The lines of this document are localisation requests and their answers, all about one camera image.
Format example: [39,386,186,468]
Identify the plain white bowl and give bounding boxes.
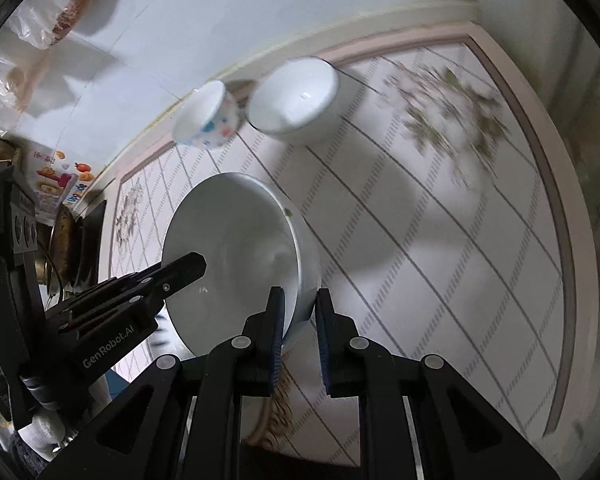
[162,172,322,356]

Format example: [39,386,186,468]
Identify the white bowl colourful dots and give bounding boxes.
[172,80,239,151]

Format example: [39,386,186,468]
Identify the black induction cooktop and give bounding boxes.
[74,200,107,290]

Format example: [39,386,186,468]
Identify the black wok pan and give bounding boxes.
[34,205,83,296]

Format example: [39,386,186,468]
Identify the floral diamond pattern table mat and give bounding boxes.
[102,24,574,443]

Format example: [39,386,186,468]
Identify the plastic bag with eggs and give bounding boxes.
[0,55,45,136]

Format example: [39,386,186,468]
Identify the plastic bag with red beans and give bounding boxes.
[5,0,93,50]

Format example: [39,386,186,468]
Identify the colourful wall sticker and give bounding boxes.
[22,142,97,219]

